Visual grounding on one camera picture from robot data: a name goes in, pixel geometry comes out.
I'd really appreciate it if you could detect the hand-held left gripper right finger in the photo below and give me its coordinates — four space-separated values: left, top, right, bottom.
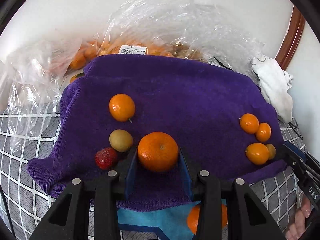
177 147 287 240

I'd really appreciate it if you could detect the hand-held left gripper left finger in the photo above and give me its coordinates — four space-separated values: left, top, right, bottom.
29 149 140 240

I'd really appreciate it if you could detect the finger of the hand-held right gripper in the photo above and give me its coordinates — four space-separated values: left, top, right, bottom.
283 141 320 181
276 144 320 207

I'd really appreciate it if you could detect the small green kiwi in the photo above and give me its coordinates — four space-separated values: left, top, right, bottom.
265 144 276 160

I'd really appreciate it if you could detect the red strawberry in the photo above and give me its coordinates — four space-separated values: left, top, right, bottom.
94 147 118 170

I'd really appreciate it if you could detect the large orange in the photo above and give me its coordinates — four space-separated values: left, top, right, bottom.
187 203 228 235
137 132 179 172

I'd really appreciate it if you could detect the yellow-green kiwi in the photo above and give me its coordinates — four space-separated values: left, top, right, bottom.
109 129 134 153

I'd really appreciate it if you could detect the person's right hand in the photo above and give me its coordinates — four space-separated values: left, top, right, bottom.
286 197 313 240

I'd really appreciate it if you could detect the blue cloth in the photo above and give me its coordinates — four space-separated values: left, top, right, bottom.
117 199 228 240

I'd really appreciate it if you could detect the white crumpled cloth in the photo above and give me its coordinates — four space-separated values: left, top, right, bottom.
251 56 294 123

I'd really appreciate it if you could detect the small orange with stem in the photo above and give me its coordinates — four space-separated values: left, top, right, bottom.
109 94 136 123

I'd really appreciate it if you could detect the purple towel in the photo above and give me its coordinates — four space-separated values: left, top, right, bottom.
26 55 288 212

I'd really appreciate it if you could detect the pile of small oranges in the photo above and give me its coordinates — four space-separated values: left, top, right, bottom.
96 39 200 60
69 40 100 70

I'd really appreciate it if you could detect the large clear plastic bag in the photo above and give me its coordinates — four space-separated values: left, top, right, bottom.
99 0 266 77

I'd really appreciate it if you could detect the thin black wire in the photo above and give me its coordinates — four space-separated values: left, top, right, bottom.
287 121 303 140

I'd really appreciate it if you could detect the brown wooden frame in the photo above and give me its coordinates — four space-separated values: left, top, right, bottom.
276 5 306 71

